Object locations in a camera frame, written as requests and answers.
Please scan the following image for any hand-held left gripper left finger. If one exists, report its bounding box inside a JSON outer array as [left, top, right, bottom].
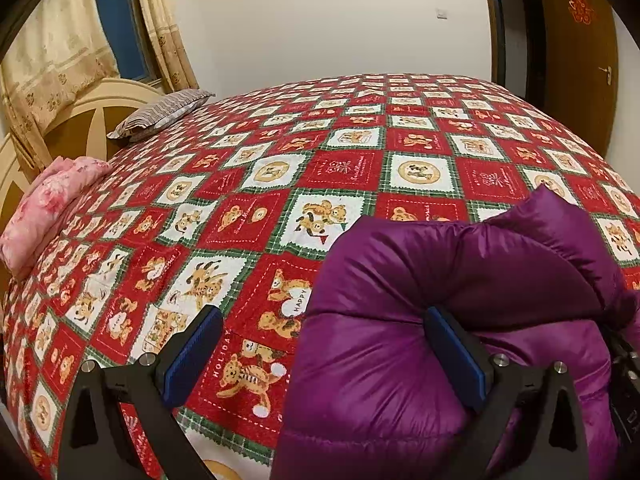
[[57, 305, 224, 480]]

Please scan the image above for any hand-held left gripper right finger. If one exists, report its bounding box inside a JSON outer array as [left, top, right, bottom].
[[425, 306, 587, 480]]

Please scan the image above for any purple puffer jacket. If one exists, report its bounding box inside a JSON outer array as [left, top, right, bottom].
[[272, 184, 640, 480]]

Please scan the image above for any red printed bear blanket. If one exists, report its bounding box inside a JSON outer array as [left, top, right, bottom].
[[0, 74, 640, 480]]

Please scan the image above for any pink floral pillow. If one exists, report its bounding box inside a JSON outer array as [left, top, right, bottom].
[[0, 156, 113, 281]]

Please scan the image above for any grey striped pillow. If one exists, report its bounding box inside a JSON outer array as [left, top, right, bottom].
[[106, 89, 216, 143]]

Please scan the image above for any cream wooden headboard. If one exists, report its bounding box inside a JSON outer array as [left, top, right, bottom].
[[0, 78, 166, 221]]

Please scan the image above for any brown wooden door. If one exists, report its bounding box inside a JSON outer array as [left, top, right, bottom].
[[537, 0, 621, 161]]

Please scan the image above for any beige patterned curtain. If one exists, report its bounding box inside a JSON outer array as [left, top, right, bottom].
[[0, 0, 121, 171], [132, 0, 198, 96]]

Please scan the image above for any window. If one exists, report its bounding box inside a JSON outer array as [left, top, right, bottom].
[[92, 0, 151, 83]]

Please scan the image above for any red paper door decoration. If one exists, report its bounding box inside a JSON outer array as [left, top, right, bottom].
[[566, 0, 598, 23]]

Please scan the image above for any brown wooden door frame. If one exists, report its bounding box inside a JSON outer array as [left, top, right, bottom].
[[479, 0, 506, 83]]

